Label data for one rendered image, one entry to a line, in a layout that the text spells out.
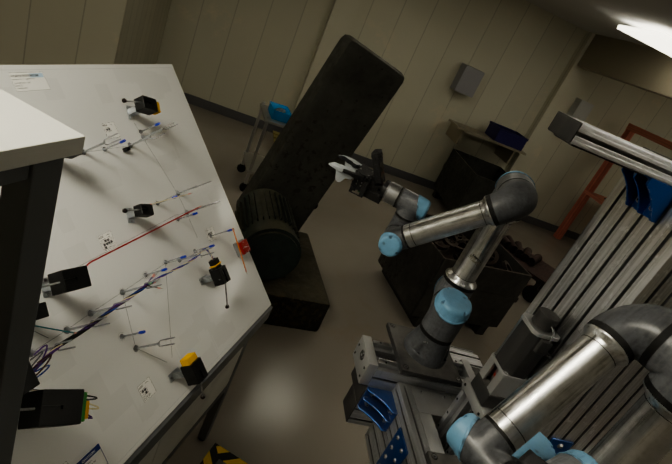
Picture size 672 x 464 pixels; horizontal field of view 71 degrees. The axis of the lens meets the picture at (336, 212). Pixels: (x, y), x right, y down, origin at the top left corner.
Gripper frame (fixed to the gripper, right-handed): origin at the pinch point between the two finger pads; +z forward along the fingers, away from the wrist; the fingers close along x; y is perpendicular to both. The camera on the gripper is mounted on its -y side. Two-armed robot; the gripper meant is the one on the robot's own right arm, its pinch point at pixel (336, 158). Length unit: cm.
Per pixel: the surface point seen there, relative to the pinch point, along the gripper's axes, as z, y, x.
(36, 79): 71, -6, -53
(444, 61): 28, 53, 551
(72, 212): 47, 18, -64
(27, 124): 4, -43, -114
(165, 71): 72, 0, 1
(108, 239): 39, 26, -58
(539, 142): -150, 113, 614
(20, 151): 0, -43, -118
